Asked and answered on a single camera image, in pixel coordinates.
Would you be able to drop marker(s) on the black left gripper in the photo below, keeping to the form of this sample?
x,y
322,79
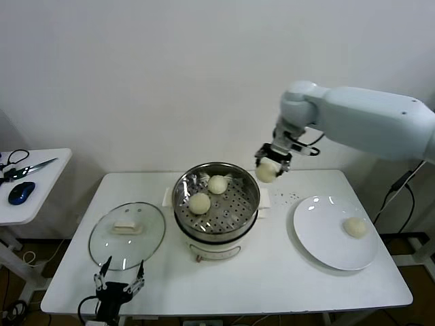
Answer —
x,y
112,300

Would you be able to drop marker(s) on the white side stand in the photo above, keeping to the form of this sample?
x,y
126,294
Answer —
x,y
421,253

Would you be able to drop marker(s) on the white steamed baozi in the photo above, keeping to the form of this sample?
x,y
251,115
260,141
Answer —
x,y
355,227
266,172
199,203
217,184

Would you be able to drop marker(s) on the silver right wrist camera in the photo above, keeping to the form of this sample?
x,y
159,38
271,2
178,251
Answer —
x,y
283,142

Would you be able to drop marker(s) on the scattered dark crumbs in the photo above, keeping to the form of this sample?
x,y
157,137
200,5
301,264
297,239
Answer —
x,y
287,196

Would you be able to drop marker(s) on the round glass pot lid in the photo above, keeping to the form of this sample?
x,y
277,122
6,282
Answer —
x,y
149,217

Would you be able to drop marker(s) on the large white plate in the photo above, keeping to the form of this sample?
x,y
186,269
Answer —
x,y
323,237

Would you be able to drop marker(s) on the stainless steel steamer basket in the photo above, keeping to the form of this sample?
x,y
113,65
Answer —
x,y
238,210

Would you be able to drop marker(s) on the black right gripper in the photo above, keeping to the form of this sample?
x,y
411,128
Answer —
x,y
277,155

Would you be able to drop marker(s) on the white side table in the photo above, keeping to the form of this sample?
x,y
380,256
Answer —
x,y
44,190

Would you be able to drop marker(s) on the blue computer mouse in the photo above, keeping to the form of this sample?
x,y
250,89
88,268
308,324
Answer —
x,y
22,192

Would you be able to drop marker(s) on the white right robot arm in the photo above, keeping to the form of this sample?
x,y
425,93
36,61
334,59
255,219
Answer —
x,y
367,119

